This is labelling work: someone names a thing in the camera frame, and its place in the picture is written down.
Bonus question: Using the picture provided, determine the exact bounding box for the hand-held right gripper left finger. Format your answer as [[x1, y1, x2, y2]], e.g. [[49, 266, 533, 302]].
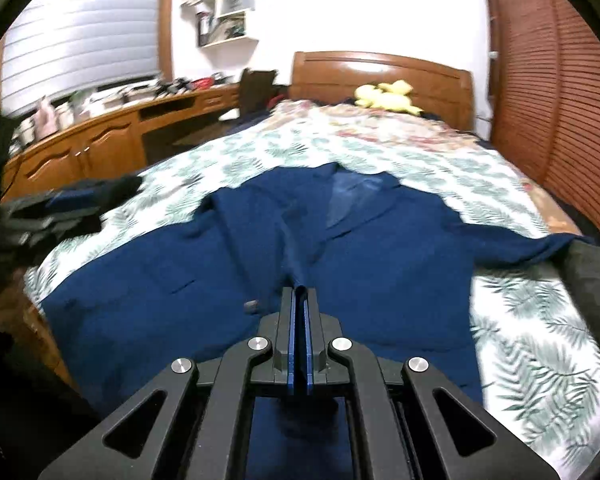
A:
[[37, 286, 298, 480]]

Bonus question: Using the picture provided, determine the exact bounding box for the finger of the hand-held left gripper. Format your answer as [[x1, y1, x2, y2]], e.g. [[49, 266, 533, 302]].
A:
[[52, 175, 142, 209], [0, 204, 102, 247]]

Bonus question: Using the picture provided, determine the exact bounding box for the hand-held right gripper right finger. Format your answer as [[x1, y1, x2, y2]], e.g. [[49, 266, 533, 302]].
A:
[[301, 285, 561, 480]]

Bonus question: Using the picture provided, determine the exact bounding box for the navy blue suit jacket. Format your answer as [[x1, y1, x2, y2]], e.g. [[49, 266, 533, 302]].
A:
[[41, 161, 600, 480]]

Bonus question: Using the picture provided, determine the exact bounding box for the wooden desk with cabinets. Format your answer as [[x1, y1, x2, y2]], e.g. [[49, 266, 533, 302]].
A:
[[1, 82, 247, 202]]

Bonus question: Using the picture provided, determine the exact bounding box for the clutter on desk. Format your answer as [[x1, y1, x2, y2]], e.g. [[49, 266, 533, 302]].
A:
[[9, 74, 231, 153]]

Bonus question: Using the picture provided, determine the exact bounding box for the white window blind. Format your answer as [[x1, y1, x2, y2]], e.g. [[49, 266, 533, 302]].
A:
[[0, 0, 165, 113]]

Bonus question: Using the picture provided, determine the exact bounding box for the dark chair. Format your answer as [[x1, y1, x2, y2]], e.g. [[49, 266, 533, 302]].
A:
[[239, 67, 279, 112]]

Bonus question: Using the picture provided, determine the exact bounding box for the floral blanket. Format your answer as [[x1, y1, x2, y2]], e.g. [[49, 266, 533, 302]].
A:
[[260, 99, 583, 237]]

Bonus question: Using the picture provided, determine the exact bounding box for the leaf print bed sheet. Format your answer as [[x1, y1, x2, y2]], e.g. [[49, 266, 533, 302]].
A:
[[24, 105, 600, 477]]

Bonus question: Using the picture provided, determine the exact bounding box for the yellow plush toy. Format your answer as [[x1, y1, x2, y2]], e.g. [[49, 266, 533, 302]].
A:
[[354, 79, 424, 116]]

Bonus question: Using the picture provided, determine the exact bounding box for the wooden bed headboard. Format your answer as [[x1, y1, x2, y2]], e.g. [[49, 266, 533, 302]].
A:
[[289, 50, 477, 132]]

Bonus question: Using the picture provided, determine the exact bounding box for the dark grey cloth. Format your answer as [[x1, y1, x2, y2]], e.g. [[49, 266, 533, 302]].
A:
[[561, 239, 600, 376]]

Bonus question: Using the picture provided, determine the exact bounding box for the wooden louvred wardrobe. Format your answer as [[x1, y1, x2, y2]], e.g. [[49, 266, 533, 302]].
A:
[[486, 0, 600, 253]]

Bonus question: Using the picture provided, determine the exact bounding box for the wooden window frame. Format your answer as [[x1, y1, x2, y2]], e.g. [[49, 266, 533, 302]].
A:
[[157, 0, 177, 81]]

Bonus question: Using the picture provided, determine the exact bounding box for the white wall shelf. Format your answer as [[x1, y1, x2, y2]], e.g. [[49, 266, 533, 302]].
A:
[[179, 0, 262, 49]]

